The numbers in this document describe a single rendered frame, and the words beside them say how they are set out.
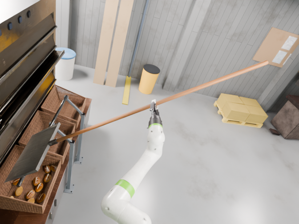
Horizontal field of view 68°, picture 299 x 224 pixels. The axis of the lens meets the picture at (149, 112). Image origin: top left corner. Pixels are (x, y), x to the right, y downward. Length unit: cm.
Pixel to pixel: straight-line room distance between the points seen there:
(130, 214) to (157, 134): 46
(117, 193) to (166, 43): 444
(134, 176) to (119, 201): 16
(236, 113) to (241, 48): 153
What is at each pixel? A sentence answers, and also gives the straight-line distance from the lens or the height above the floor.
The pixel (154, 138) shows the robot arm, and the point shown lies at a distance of 132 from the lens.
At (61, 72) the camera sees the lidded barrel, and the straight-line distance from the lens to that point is 505.
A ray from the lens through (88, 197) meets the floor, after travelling 330.
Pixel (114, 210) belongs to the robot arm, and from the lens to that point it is 119.
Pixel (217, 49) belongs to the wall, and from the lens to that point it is 558.
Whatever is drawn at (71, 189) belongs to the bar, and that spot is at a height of 1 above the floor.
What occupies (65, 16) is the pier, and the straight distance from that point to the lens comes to 518.
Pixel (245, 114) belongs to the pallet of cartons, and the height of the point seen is 34.
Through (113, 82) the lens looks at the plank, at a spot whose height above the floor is 13.
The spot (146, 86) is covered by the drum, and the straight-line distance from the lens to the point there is 511.
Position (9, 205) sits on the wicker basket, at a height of 66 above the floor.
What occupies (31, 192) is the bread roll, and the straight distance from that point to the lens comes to 262.
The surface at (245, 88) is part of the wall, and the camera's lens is 639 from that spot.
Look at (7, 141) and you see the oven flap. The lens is 259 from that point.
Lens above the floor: 290
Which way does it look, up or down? 37 degrees down
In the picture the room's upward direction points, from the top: 20 degrees clockwise
